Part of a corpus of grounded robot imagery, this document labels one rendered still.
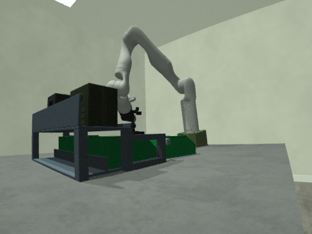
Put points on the green bin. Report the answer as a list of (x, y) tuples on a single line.
[(66, 143), (111, 147), (180, 146)]

